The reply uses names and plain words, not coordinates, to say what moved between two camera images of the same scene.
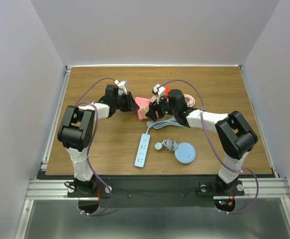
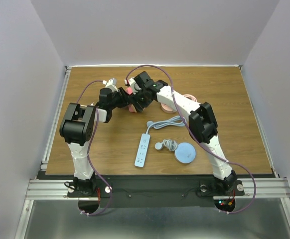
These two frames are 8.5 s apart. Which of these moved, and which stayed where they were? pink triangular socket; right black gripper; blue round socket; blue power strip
Moved: pink triangular socket; right black gripper
Stayed: blue power strip; blue round socket
